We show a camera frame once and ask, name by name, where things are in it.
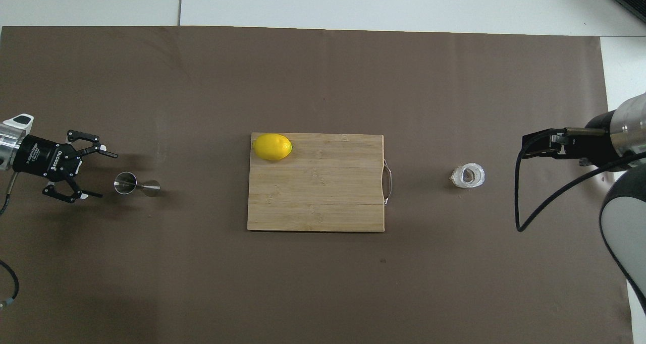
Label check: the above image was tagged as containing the yellow lemon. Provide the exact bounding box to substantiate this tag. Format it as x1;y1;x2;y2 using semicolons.
252;133;293;161

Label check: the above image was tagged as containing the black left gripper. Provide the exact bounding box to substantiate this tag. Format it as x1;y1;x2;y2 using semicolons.
13;130;118;204

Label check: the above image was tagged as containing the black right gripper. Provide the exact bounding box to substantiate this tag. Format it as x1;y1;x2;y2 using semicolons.
525;111;631;172

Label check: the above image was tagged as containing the wooden cutting board metal handle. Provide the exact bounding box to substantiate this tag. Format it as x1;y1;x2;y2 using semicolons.
247;133;393;233

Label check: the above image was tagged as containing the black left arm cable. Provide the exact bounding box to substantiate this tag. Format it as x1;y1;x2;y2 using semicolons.
0;170;21;309

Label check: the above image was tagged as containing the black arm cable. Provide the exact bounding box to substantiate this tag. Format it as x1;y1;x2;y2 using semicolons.
515;127;646;233
0;170;21;309

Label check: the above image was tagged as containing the brown paper table mat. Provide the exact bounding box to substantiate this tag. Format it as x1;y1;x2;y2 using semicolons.
0;25;634;344

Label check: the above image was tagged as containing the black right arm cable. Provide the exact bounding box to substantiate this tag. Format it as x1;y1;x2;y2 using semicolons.
515;127;646;233

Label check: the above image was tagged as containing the steel double jigger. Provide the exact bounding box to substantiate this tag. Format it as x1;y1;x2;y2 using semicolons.
114;171;161;197

